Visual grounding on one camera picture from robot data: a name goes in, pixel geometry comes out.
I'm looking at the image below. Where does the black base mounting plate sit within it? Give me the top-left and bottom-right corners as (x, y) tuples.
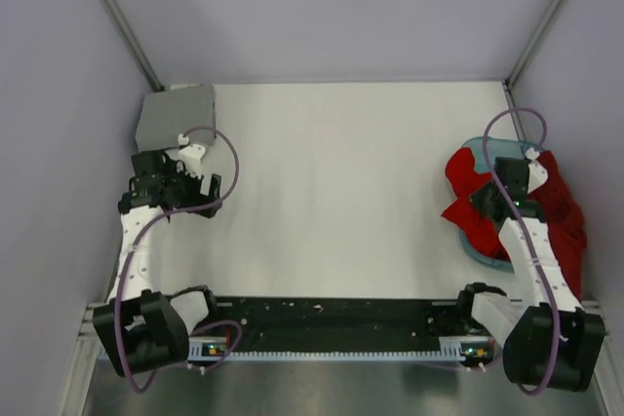
(201, 296), (494, 352)

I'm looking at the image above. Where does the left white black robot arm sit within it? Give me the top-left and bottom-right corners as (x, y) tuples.
(93, 143), (222, 376)

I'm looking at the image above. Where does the dark red t shirt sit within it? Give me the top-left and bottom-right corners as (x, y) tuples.
(528, 151), (587, 299)

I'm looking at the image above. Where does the right aluminium frame post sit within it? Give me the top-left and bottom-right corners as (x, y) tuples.
(504, 0), (567, 91)

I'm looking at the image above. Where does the light blue slotted cable duct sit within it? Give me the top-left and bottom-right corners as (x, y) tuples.
(97, 335), (494, 362)

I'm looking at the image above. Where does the folded grey t shirt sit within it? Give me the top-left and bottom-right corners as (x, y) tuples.
(135, 85), (215, 152)

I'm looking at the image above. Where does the aluminium frame post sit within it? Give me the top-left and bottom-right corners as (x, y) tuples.
(99, 0), (164, 93)
(504, 0), (567, 91)

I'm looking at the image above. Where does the blue transparent plastic bin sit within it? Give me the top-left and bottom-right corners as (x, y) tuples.
(456, 135), (537, 275)

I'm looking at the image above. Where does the left aluminium frame post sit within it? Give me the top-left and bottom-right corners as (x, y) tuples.
(99, 0), (164, 93)

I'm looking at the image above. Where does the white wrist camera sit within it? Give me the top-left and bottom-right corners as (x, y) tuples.
(525, 147), (548, 194)
(177, 133), (208, 178)

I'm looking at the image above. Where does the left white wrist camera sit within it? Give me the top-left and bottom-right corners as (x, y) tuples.
(177, 133), (208, 178)

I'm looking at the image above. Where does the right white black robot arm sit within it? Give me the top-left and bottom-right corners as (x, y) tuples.
(454, 157), (606, 393)

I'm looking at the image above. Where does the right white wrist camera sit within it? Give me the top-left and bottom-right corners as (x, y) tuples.
(525, 147), (548, 194)

